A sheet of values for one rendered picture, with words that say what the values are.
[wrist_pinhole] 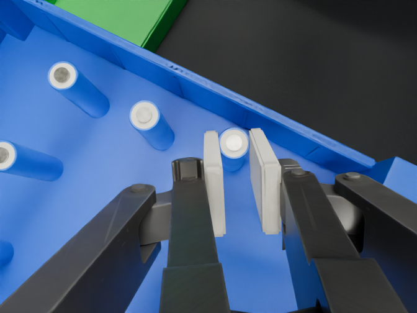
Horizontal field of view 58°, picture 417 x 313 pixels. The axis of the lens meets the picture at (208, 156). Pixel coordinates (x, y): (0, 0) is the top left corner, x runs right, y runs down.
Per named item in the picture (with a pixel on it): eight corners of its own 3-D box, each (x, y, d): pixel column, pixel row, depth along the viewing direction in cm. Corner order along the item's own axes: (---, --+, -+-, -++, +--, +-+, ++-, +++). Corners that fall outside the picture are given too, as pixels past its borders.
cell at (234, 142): (248, 153, 27) (256, 135, 21) (236, 176, 27) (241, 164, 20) (225, 141, 27) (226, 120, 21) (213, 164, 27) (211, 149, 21)
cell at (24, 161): (68, 163, 27) (21, 148, 21) (55, 185, 27) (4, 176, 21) (46, 152, 28) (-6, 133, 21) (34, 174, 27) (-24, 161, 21)
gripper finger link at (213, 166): (226, 237, 15) (207, 238, 15) (219, 179, 22) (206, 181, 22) (222, 167, 14) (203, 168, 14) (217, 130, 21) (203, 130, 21)
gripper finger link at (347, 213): (287, 199, 13) (375, 195, 13) (269, 158, 18) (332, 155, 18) (287, 238, 13) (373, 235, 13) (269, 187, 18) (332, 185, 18)
